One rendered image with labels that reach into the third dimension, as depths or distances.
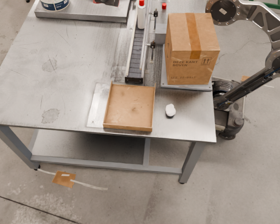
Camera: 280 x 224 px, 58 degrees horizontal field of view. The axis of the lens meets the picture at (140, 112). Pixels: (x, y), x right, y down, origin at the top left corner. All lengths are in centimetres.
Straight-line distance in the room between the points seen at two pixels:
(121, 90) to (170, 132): 39
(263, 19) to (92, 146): 142
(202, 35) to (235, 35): 191
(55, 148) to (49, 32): 85
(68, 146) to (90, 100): 67
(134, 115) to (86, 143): 73
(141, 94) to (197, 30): 46
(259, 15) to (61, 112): 121
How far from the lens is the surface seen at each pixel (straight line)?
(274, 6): 360
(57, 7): 203
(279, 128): 263
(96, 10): 199
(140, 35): 175
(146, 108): 142
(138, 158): 194
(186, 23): 148
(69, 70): 166
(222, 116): 220
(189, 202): 210
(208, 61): 140
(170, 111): 138
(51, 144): 210
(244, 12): 159
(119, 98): 146
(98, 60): 168
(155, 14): 179
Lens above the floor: 201
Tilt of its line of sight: 57 degrees down
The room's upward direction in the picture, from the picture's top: straight up
